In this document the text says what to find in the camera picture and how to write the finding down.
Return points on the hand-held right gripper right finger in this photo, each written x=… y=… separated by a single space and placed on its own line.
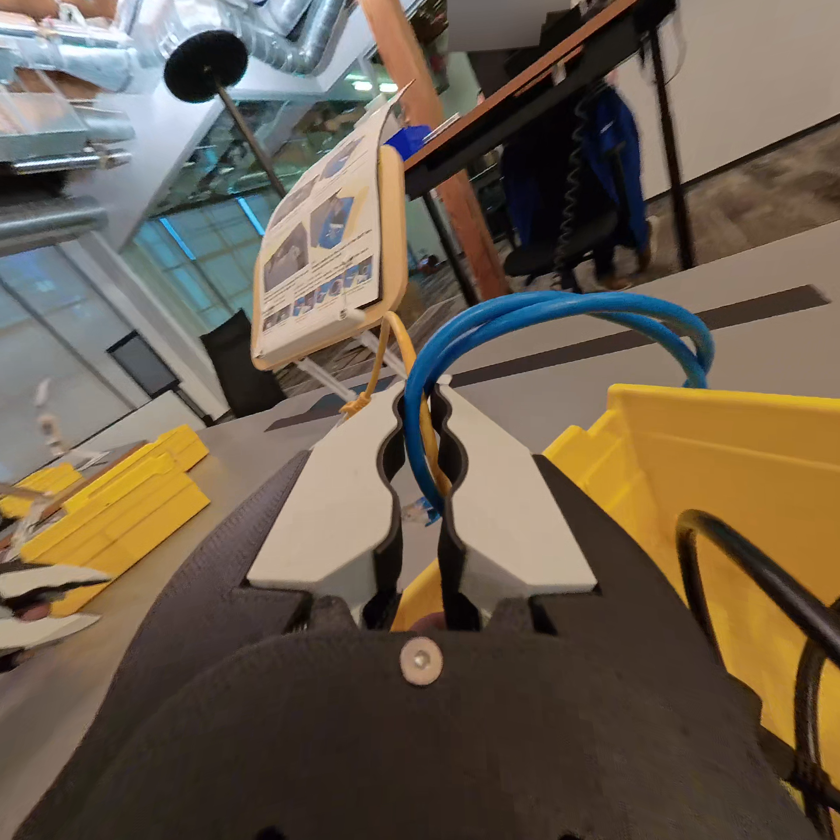
x=518 y=518

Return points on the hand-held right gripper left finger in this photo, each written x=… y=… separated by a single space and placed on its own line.
x=328 y=512

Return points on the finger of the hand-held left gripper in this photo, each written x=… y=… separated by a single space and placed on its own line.
x=46 y=581
x=39 y=631

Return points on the yellow plastic bin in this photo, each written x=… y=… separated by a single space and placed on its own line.
x=131 y=505

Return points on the yellow bin with divider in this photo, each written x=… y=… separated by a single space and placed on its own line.
x=722 y=459

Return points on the black mesh office chair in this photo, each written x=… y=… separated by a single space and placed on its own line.
x=243 y=367

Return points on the dark framed panel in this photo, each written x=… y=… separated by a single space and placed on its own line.
x=144 y=364

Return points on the black swivel chair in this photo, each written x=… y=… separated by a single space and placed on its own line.
x=558 y=253

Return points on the wooden column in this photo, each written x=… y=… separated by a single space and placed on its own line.
x=453 y=197

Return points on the blue jacket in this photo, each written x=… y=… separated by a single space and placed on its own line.
x=617 y=170

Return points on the blue box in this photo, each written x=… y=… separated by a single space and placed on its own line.
x=407 y=141

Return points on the wooden table black legs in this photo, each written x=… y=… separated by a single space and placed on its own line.
x=525 y=92

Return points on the black metal pole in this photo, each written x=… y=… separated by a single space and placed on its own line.
x=203 y=65

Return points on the silver air duct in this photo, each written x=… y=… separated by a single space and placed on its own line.
x=295 y=39

